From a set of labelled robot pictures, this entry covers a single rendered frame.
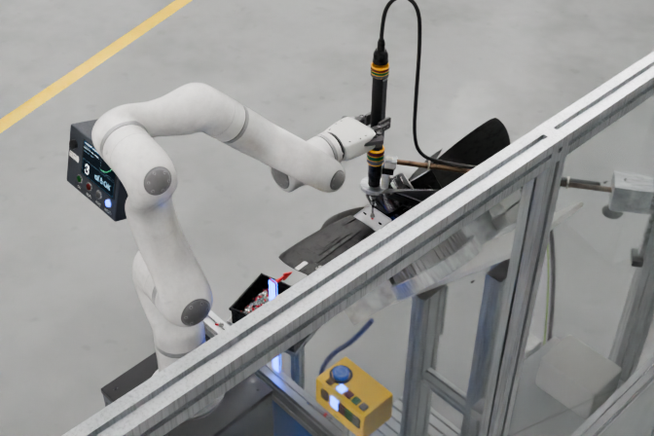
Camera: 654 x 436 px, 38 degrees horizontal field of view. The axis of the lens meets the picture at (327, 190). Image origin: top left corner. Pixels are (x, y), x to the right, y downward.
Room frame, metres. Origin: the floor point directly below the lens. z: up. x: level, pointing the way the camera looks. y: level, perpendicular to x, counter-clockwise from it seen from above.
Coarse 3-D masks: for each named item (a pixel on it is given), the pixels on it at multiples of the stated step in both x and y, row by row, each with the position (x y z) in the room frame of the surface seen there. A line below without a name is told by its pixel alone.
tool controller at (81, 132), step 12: (96, 120) 2.26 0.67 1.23; (72, 132) 2.19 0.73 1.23; (84, 132) 2.17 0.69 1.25; (72, 144) 2.16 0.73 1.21; (84, 144) 2.15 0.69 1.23; (72, 156) 2.17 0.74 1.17; (84, 156) 2.14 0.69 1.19; (96, 156) 2.10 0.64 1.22; (72, 168) 2.16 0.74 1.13; (96, 168) 2.09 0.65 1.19; (108, 168) 2.05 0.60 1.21; (72, 180) 2.15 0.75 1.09; (84, 180) 2.12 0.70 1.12; (96, 180) 2.08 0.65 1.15; (108, 180) 2.04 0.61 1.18; (120, 180) 2.02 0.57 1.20; (84, 192) 2.11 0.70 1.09; (108, 192) 2.03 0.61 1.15; (120, 192) 2.01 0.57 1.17; (96, 204) 2.06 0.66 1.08; (120, 204) 2.01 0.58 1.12; (120, 216) 2.00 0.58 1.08
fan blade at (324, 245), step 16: (336, 224) 1.87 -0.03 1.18; (352, 224) 1.86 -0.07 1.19; (304, 240) 1.84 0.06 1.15; (320, 240) 1.81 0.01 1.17; (336, 240) 1.80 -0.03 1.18; (352, 240) 1.80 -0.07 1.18; (288, 256) 1.79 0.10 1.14; (304, 256) 1.77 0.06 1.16; (320, 256) 1.75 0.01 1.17; (336, 256) 1.74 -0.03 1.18; (304, 272) 1.70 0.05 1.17
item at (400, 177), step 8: (400, 176) 1.97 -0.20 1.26; (400, 184) 1.95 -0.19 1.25; (408, 184) 1.97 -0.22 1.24; (368, 200) 1.96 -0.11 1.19; (376, 200) 1.93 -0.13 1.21; (384, 200) 1.92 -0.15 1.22; (392, 200) 1.91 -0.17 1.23; (376, 208) 1.93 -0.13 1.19; (384, 208) 1.91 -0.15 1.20; (392, 208) 1.90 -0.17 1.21; (400, 208) 1.91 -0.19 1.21; (408, 208) 1.91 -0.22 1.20; (392, 216) 1.90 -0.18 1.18
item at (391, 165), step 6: (390, 156) 1.89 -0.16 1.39; (396, 156) 1.89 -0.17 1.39; (384, 162) 1.87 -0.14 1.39; (390, 162) 1.87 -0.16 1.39; (396, 162) 1.87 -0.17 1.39; (384, 168) 1.87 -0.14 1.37; (390, 168) 1.86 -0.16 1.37; (384, 174) 1.87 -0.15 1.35; (390, 174) 1.86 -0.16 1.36; (366, 180) 1.90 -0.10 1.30; (384, 180) 1.87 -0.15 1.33; (360, 186) 1.88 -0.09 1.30; (366, 186) 1.87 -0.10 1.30; (384, 186) 1.87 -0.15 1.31; (366, 192) 1.86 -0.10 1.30; (372, 192) 1.85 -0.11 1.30; (378, 192) 1.85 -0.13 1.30
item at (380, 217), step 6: (360, 210) 1.92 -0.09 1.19; (366, 210) 1.92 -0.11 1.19; (378, 210) 1.91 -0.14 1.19; (354, 216) 1.90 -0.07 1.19; (360, 216) 1.90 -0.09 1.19; (366, 216) 1.89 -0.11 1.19; (378, 216) 1.89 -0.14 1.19; (384, 216) 1.89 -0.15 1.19; (366, 222) 1.87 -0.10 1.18; (372, 222) 1.87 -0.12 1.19; (378, 222) 1.87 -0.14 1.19; (384, 222) 1.87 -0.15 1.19; (372, 228) 1.85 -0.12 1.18; (378, 228) 1.85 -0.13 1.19
